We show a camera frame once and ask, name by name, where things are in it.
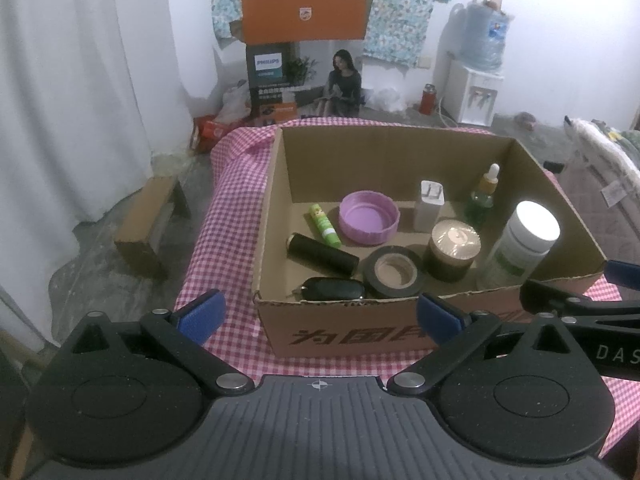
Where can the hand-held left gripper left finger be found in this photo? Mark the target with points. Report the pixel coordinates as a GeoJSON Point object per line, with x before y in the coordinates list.
{"type": "Point", "coordinates": [200, 316]}

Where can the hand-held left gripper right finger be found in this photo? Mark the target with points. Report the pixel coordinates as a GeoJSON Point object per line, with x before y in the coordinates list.
{"type": "Point", "coordinates": [440, 317]}

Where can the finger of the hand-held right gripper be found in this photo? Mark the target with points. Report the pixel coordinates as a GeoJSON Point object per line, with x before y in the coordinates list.
{"type": "Point", "coordinates": [575, 304]}
{"type": "Point", "coordinates": [625, 274]}

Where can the dark jar with gold lid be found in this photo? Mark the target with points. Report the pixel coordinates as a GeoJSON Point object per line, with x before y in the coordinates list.
{"type": "Point", "coordinates": [452, 252]}

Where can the black tape roll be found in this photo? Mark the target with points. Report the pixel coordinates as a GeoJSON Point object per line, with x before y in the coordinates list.
{"type": "Point", "coordinates": [372, 280]}

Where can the white plastic bottle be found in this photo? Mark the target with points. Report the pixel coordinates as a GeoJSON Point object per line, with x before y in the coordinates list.
{"type": "Point", "coordinates": [520, 245]}

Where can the white charger plug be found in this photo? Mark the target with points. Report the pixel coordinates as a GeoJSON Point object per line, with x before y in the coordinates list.
{"type": "Point", "coordinates": [429, 207]}

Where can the black car key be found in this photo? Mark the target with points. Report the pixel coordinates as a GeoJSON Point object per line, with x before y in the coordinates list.
{"type": "Point", "coordinates": [332, 289]}

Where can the purple plastic lid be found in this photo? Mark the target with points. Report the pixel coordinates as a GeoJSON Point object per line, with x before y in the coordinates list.
{"type": "Point", "coordinates": [370, 217]}

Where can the green dropper bottle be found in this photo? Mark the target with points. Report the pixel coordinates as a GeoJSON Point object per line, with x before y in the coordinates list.
{"type": "Point", "coordinates": [481, 200]}

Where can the black cylinder spool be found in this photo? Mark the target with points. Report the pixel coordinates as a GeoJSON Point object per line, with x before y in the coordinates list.
{"type": "Point", "coordinates": [322, 255]}

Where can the brown cardboard box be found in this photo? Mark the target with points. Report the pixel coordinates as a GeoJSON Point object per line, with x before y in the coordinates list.
{"type": "Point", "coordinates": [380, 155]}

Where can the pale quilt with label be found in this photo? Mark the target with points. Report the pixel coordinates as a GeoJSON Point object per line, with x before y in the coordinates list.
{"type": "Point", "coordinates": [595, 215]}

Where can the pink checkered tablecloth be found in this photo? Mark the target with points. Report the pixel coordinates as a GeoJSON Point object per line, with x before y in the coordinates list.
{"type": "Point", "coordinates": [230, 220]}

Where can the small cardboard box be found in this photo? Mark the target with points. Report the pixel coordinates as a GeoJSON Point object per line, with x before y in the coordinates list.
{"type": "Point", "coordinates": [140, 230]}

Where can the small black object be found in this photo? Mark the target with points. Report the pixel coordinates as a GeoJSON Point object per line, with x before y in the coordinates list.
{"type": "Point", "coordinates": [552, 165]}

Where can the grey blanket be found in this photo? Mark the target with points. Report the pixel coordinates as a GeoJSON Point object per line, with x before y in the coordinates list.
{"type": "Point", "coordinates": [627, 142]}

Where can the white fluffy blanket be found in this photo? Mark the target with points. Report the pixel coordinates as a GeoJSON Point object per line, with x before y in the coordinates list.
{"type": "Point", "coordinates": [595, 140]}

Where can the green lip balm tube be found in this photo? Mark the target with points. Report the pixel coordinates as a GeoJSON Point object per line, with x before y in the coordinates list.
{"type": "Point", "coordinates": [324, 225]}

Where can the grey rag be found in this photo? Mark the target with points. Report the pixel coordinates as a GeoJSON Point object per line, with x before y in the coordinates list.
{"type": "Point", "coordinates": [525, 120]}

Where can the red packet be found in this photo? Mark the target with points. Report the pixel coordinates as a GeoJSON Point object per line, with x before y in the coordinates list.
{"type": "Point", "coordinates": [210, 130]}

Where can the white plastic bag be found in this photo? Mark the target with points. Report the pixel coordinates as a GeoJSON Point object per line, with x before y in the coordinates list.
{"type": "Point", "coordinates": [387, 100]}
{"type": "Point", "coordinates": [235, 102]}

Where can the red thermos flask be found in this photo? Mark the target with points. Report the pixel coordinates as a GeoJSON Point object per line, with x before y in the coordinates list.
{"type": "Point", "coordinates": [427, 100]}

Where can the white water dispenser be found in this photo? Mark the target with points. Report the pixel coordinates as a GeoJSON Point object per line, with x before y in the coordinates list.
{"type": "Point", "coordinates": [470, 92]}

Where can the white curtain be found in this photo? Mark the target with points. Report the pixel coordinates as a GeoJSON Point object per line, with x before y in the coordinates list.
{"type": "Point", "coordinates": [75, 110]}

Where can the orange printed appliance box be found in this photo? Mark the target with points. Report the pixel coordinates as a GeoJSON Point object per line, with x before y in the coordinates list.
{"type": "Point", "coordinates": [305, 15]}

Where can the white wall socket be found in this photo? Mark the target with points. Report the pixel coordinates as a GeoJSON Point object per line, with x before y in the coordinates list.
{"type": "Point", "coordinates": [424, 63]}

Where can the patterned wall cloth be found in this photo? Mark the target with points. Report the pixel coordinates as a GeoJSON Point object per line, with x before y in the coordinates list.
{"type": "Point", "coordinates": [400, 0]}

